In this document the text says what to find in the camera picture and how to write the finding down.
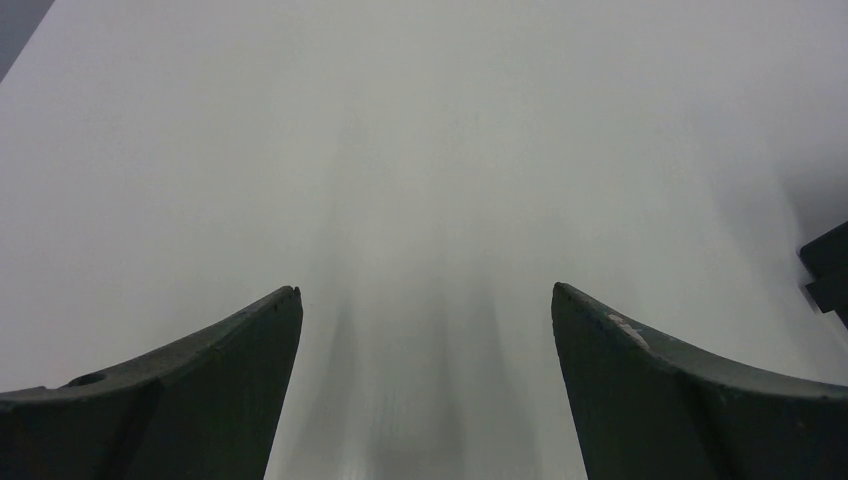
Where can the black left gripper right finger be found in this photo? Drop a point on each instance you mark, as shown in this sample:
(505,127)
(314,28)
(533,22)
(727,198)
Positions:
(647,405)

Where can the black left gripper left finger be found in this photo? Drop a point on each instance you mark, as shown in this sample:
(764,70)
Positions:
(206,406)

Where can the black plastic bin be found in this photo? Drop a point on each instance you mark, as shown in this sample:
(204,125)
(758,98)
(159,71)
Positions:
(825,259)

